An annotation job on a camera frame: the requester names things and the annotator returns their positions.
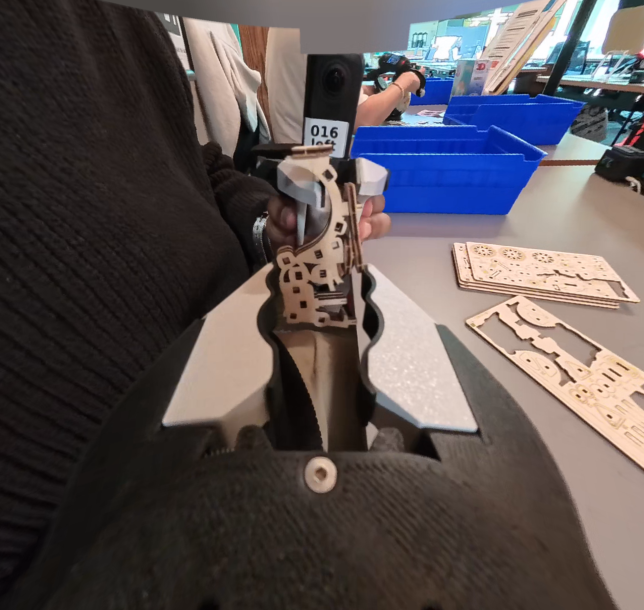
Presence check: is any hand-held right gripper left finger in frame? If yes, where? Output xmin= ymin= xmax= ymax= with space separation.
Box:
xmin=161 ymin=264 xmax=280 ymax=451

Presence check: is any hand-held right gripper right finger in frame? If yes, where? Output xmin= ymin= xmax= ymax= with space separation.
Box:
xmin=360 ymin=264 xmax=479 ymax=451

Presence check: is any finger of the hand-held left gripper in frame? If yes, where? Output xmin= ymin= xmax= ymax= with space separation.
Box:
xmin=276 ymin=160 xmax=324 ymax=208
xmin=358 ymin=160 xmax=390 ymax=198

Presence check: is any wooden puzzle model assembly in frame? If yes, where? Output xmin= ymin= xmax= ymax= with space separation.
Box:
xmin=276 ymin=145 xmax=368 ymax=328

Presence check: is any person's left forearm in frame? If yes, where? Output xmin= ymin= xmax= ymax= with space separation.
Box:
xmin=201 ymin=142 xmax=277 ymax=274

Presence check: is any another person's forearm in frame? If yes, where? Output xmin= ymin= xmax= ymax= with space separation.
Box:
xmin=358 ymin=81 xmax=411 ymax=120

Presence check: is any grey desk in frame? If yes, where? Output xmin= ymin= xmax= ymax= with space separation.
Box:
xmin=352 ymin=102 xmax=644 ymax=610

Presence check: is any person's left hand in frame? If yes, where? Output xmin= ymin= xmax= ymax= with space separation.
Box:
xmin=266 ymin=195 xmax=392 ymax=250

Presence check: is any blue plastic bin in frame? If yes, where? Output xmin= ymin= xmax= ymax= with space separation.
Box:
xmin=409 ymin=77 xmax=454 ymax=106
xmin=351 ymin=125 xmax=548 ymax=217
xmin=442 ymin=94 xmax=587 ymax=146

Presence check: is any punched wooden puzzle sheet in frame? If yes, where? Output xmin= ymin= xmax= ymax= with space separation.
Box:
xmin=465 ymin=296 xmax=644 ymax=470

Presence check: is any beige jacket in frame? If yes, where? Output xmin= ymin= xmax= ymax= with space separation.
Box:
xmin=183 ymin=17 xmax=272 ymax=156

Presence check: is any colourful cardboard box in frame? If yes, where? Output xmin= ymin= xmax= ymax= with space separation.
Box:
xmin=450 ymin=58 xmax=493 ymax=98

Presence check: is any stack of wooden puzzle sheets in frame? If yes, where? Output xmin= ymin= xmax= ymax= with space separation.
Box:
xmin=451 ymin=240 xmax=641 ymax=310

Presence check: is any standing sign board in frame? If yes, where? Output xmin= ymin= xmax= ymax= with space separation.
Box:
xmin=153 ymin=12 xmax=197 ymax=83

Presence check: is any leaning poster board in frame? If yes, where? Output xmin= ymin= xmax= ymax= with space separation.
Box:
xmin=483 ymin=0 xmax=574 ymax=94

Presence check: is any black bag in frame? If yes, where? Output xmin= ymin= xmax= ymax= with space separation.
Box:
xmin=594 ymin=145 xmax=644 ymax=184

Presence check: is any silver wrist bracelet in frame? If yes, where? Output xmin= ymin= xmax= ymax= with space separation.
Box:
xmin=253 ymin=212 xmax=272 ymax=266

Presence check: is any black metal post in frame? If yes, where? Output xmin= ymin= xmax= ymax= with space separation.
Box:
xmin=541 ymin=0 xmax=604 ymax=98

